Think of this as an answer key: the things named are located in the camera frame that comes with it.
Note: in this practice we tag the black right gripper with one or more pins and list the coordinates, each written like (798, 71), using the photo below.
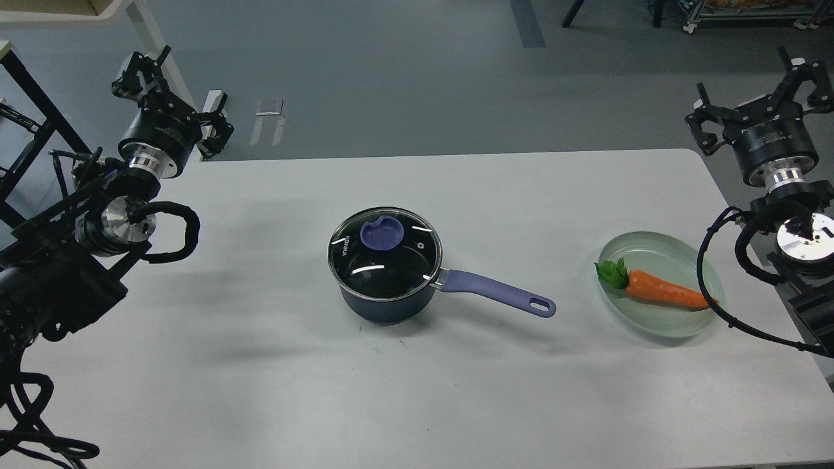
(776, 143)

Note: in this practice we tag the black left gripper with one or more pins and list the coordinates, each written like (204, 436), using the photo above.
(164, 138)

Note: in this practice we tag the glass lid with purple knob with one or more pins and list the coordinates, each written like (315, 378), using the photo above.
(384, 253)

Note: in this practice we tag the blue saucepan with purple handle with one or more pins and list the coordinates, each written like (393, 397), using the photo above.
(449, 281)

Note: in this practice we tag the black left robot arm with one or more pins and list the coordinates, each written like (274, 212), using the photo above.
(64, 269)

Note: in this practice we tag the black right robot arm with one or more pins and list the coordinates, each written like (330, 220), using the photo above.
(786, 235)

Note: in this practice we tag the metal wheeled cart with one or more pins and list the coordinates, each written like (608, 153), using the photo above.
(802, 15)

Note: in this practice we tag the black metal stand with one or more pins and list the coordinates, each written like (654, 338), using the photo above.
(55, 123)

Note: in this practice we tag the pale green plate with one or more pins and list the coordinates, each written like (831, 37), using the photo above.
(665, 257)

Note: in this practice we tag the orange toy carrot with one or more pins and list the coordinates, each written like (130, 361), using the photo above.
(640, 285)

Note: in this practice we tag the white table frame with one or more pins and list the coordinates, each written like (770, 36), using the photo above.
(97, 15)

